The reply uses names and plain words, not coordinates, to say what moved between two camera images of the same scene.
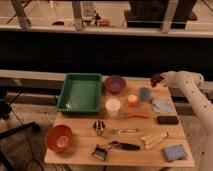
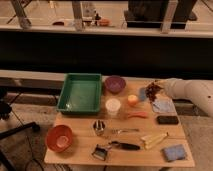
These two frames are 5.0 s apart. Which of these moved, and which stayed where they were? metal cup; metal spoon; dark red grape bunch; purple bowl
Moved: dark red grape bunch
Stayed: purple bowl; metal cup; metal spoon
